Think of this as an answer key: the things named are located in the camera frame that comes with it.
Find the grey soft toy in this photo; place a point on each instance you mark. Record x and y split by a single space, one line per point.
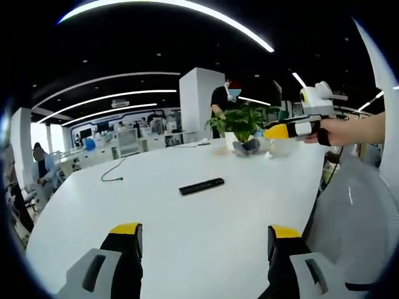
247 148

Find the white background office chair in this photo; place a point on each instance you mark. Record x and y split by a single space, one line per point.
128 141

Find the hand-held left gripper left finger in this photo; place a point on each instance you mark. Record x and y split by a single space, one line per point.
124 264

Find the black remote control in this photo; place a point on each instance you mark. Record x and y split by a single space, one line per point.
202 186

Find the person's white shirt sleeve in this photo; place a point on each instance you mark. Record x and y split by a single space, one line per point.
388 102

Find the green leafy plant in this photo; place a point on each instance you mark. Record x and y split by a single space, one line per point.
243 121

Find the person's right hand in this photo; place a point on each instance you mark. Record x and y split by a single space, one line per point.
333 132

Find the small white object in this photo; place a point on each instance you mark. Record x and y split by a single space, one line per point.
268 155

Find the long ceiling light strip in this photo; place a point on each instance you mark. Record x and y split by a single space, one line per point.
218 18

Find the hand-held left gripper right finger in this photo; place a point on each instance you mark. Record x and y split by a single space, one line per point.
285 264

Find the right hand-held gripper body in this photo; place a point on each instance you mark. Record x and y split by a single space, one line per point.
319 101

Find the grey mesh office chair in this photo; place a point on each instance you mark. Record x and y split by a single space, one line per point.
358 224

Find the white plant pot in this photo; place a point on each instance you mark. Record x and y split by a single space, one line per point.
230 140

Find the ceiling air conditioner unit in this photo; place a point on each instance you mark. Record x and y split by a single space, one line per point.
120 102

